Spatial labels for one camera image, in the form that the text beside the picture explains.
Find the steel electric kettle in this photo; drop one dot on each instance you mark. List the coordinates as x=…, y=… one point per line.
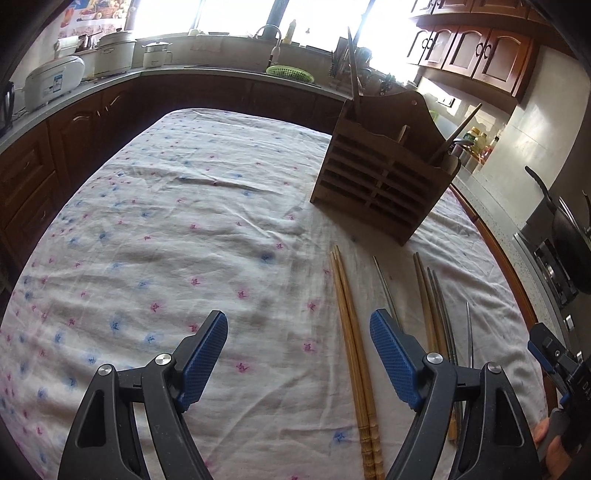
x=6, y=106

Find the yellow bottle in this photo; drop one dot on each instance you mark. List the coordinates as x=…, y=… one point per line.
x=290, y=32

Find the white rice cooker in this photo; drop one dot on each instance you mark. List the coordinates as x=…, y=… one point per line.
x=51, y=83

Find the green label bottle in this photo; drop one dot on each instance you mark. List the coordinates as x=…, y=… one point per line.
x=473, y=138

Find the wooden utensil holder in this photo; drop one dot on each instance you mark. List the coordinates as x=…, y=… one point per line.
x=369, y=184

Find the fruit wall poster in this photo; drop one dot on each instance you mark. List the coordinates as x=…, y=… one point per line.
x=101, y=9

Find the wooden base cabinets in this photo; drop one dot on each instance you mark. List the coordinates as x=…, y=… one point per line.
x=69, y=138

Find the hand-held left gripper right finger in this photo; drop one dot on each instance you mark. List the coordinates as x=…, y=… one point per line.
x=392, y=360

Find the round wooden table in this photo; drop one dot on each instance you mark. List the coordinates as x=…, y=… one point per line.
x=508, y=277

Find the wooden wall cabinets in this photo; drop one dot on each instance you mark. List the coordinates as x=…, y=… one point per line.
x=489, y=50

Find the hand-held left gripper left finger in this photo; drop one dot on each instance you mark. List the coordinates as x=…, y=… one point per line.
x=205, y=360

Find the green plastic basket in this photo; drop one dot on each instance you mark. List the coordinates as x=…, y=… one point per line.
x=286, y=73

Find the small white electric pot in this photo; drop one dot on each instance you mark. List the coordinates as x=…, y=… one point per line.
x=154, y=55

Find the wooden chopstick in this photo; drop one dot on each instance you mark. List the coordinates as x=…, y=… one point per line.
x=346, y=332
x=422, y=295
x=355, y=332

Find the metal kitchen faucet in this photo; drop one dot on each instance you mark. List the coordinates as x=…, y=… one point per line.
x=275, y=50

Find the wall socket by cabinets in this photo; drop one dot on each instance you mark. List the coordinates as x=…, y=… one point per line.
x=448, y=101

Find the black frying pan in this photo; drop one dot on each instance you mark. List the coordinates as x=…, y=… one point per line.
x=568, y=240

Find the floral white tablecloth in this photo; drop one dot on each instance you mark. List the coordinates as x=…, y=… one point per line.
x=161, y=230

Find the gas stove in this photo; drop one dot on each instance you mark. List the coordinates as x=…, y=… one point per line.
x=549, y=267

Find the large white electric pot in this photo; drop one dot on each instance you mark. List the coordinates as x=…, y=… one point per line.
x=115, y=55

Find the dish drying rack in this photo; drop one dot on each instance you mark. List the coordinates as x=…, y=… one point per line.
x=344, y=60

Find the metal chopsticks on cloth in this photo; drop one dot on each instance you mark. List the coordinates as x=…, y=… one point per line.
x=428, y=297

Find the person's right hand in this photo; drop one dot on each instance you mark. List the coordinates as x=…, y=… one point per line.
x=551, y=461

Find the metal spoon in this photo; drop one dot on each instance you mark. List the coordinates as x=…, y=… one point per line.
x=457, y=145

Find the paper towel roll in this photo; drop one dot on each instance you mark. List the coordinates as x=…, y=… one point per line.
x=68, y=46

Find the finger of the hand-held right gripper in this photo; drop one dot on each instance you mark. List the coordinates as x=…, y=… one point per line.
x=538, y=344

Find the dark chopstick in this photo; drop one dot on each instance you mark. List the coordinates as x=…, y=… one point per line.
x=461, y=124
x=357, y=92
x=352, y=69

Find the metal chopstick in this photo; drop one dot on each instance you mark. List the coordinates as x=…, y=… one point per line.
x=438, y=309
x=383, y=286
x=444, y=309
x=469, y=337

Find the kitchen window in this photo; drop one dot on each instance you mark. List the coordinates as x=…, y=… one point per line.
x=240, y=14

